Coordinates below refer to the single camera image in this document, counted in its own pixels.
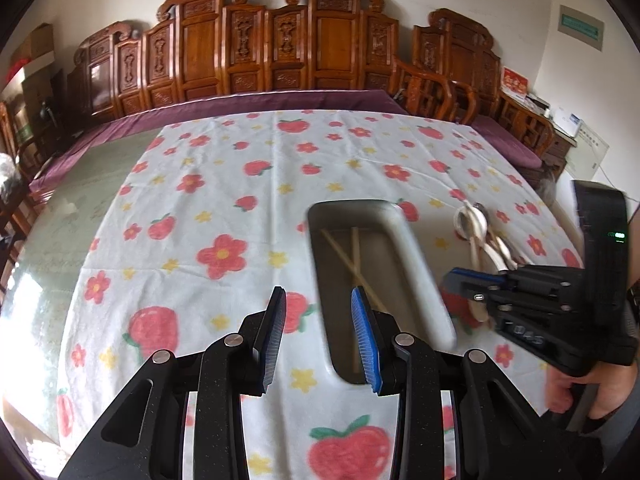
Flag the wooden side table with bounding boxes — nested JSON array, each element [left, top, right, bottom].
[[540, 129, 577, 180]]

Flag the glass coffee table top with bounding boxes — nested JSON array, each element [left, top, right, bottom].
[[0, 129, 162, 411]]

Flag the grey wall electrical panel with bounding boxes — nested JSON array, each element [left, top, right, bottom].
[[558, 4, 604, 51]]

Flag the person's right hand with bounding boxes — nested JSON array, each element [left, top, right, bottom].
[[544, 358, 639, 420]]

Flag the white wall distribution box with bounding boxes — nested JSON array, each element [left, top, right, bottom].
[[566, 122, 610, 180]]

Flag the rectangular metal tray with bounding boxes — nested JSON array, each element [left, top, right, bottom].
[[307, 200, 457, 385]]

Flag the white plastic ladle spoon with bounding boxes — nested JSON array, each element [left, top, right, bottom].
[[464, 203, 518, 272]]

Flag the white telephone device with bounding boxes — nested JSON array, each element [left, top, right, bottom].
[[552, 107, 584, 139]]

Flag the stainless steel spoon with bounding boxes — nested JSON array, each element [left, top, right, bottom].
[[473, 203, 532, 270]]

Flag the carved wooden sofa bench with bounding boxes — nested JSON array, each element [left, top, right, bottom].
[[64, 0, 454, 126]]

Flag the strawberry flower print tablecloth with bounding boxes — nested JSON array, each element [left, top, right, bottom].
[[58, 110, 580, 479]]

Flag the wooden chopstick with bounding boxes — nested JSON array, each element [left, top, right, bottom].
[[321, 228, 390, 313], [350, 226, 361, 375]]

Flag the red desk calendar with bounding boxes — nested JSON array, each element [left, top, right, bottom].
[[500, 66, 528, 100]]

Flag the dark storage cabinet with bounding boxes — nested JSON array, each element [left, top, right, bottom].
[[1, 51, 63, 164]]

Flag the purple sofa cushion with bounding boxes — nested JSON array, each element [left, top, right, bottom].
[[29, 90, 405, 198]]

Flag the cardboard box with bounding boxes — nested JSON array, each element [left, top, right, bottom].
[[10, 23, 54, 64]]

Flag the purple armchair cushion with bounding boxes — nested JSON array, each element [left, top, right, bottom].
[[472, 115, 542, 169]]

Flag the carved wooden armchair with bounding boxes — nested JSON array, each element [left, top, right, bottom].
[[411, 8, 554, 156]]

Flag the dark wooden chair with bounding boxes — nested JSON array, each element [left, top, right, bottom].
[[0, 148, 36, 281]]

